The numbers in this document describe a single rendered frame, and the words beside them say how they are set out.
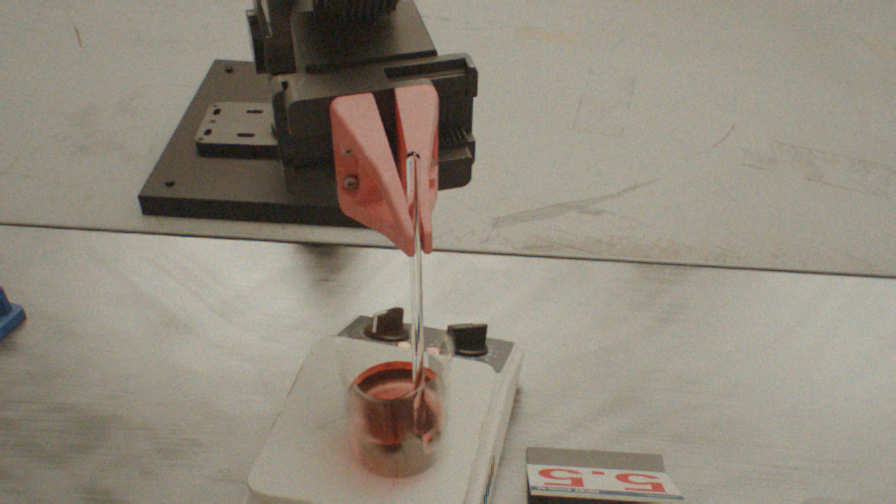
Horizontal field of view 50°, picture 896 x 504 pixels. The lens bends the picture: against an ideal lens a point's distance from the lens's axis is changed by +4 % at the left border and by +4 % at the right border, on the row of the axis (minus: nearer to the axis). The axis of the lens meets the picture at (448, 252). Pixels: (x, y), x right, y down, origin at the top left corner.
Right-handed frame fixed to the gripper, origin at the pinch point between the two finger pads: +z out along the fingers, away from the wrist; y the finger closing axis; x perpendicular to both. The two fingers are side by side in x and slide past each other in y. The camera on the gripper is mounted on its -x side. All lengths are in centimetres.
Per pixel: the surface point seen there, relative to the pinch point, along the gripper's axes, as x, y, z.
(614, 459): 24.7, 13.6, -1.7
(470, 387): 16.4, 4.0, -3.4
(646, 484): 22.5, 14.0, 1.8
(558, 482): 22.1, 8.6, 0.7
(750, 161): 26, 39, -30
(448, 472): 16.2, 1.2, 2.0
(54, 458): 25.5, -21.8, -11.8
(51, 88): 27, -24, -59
